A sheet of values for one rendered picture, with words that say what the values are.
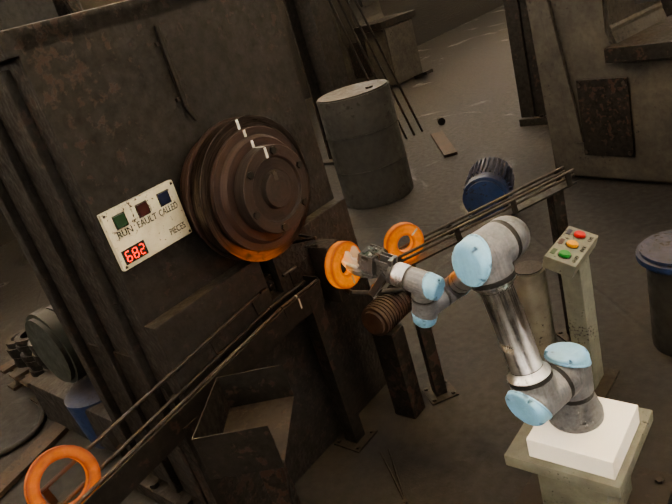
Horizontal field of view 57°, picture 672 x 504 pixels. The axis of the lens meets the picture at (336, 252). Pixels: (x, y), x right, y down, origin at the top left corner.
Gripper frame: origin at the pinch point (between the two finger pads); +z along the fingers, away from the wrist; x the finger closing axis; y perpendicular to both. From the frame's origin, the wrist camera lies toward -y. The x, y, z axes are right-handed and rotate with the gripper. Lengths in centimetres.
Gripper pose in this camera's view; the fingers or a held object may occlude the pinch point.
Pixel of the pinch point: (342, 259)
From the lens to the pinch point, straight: 198.9
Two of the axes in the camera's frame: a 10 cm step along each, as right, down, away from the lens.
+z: -8.0, -2.9, 5.3
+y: -0.5, -8.4, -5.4
